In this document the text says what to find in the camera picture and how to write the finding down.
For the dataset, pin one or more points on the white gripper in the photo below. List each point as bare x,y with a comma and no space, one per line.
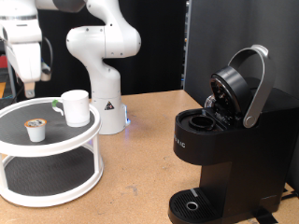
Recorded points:
26,62

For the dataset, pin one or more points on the orange rimmed coffee pod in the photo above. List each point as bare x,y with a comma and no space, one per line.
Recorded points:
36,132

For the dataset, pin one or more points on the white mug with green mark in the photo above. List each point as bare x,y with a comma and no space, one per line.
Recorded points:
76,109

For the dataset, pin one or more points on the black Keurig coffee machine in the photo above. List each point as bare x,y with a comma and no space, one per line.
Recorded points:
243,155

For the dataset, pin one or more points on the orange background object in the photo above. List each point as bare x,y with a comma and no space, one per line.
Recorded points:
2,89

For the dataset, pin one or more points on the red background object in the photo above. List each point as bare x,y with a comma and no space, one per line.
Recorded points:
2,61

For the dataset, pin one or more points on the white two tier turntable rack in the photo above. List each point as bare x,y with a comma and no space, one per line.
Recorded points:
46,149

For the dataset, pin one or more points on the grey metal frame post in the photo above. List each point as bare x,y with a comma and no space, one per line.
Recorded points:
11,84

